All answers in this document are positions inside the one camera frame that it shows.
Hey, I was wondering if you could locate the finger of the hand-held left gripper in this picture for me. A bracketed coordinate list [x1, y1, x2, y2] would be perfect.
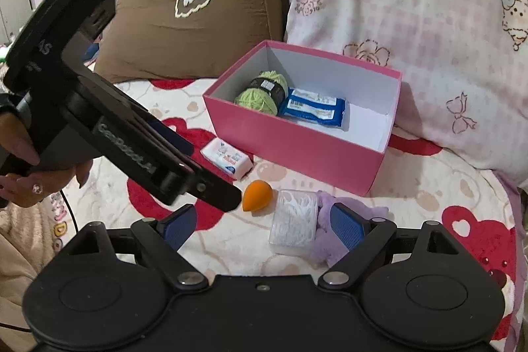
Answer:
[175, 160, 243, 212]
[136, 109, 195, 168]

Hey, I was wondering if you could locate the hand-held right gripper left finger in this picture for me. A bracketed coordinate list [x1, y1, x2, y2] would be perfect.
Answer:
[66, 204, 209, 291]

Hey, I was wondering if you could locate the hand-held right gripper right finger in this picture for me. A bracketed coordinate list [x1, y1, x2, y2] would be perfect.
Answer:
[317, 203, 460, 291]

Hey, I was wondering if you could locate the purple plush toy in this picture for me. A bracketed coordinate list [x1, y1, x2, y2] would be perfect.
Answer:
[315, 190, 388, 270]

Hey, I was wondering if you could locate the white tissue pack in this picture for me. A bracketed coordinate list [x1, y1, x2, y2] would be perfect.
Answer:
[201, 138, 254, 180]

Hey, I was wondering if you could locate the orange makeup sponge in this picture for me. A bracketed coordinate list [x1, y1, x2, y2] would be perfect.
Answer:
[242, 179, 274, 212]

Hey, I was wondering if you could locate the clear floss pick box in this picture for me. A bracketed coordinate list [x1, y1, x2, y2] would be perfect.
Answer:
[269, 190, 320, 256]

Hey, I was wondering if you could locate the pink cardboard box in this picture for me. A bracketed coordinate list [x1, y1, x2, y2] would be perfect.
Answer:
[203, 40, 403, 197]

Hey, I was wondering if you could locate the green yarn ball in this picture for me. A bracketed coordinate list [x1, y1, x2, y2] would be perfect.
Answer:
[234, 70, 289, 116]

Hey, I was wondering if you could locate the blue wet wipes pack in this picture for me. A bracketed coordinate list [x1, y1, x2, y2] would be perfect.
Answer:
[278, 87, 350, 129]

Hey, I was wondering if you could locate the person's left hand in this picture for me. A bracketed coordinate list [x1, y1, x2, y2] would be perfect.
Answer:
[0, 115, 90, 209]

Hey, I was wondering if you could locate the brown pillow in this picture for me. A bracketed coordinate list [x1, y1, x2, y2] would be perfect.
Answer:
[93, 0, 287, 84]

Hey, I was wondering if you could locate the beige fuzzy cloth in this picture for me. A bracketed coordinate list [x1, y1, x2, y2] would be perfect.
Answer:
[0, 208, 56, 336]

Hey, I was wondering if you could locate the pink checked pillow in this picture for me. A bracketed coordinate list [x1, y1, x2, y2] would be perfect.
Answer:
[276, 0, 528, 188]

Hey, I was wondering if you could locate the black cable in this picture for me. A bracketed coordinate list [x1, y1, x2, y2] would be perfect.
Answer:
[61, 189, 80, 234]

